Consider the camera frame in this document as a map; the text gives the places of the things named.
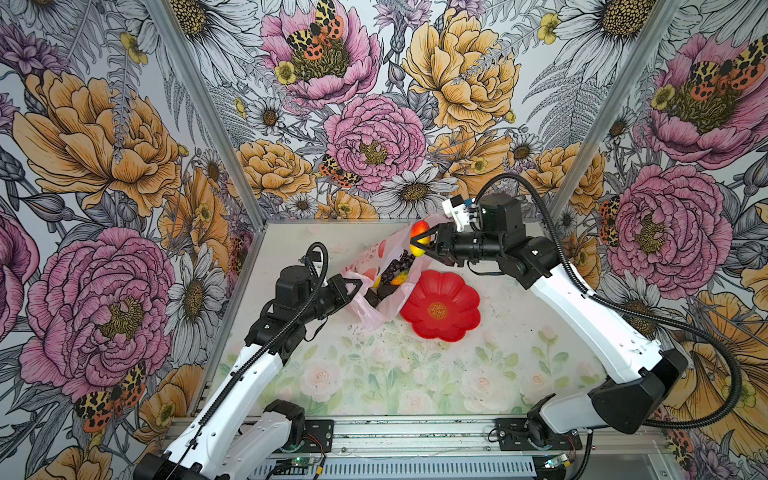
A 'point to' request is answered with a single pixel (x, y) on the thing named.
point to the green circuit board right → (559, 460)
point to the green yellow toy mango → (400, 278)
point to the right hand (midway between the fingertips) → (416, 254)
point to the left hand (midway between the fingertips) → (363, 291)
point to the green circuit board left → (300, 461)
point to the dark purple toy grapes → (397, 266)
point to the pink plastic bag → (371, 267)
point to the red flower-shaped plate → (442, 306)
